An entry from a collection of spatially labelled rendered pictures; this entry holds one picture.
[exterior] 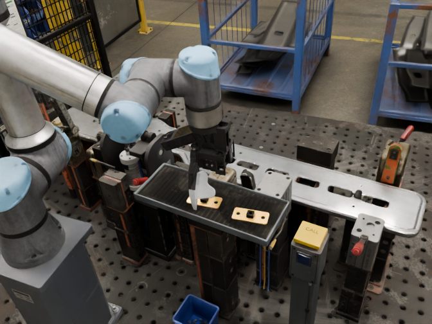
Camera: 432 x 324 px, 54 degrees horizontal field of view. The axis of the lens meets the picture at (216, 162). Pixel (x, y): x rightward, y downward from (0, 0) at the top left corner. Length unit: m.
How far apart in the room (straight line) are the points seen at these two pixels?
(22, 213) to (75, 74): 0.39
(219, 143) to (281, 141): 1.14
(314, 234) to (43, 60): 0.65
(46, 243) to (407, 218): 0.94
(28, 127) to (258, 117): 1.37
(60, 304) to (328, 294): 0.80
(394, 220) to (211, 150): 0.59
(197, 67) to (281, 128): 1.34
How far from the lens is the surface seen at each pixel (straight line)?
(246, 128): 2.11
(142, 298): 1.48
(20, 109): 1.04
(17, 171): 1.02
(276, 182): 1.18
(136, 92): 0.76
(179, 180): 1.13
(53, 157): 1.10
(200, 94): 0.83
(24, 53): 0.79
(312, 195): 1.31
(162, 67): 0.84
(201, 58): 0.81
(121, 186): 1.31
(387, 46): 3.06
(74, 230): 1.16
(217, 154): 0.91
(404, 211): 1.32
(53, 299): 1.18
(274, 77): 3.71
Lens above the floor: 1.89
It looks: 39 degrees down
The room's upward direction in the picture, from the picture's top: 5 degrees counter-clockwise
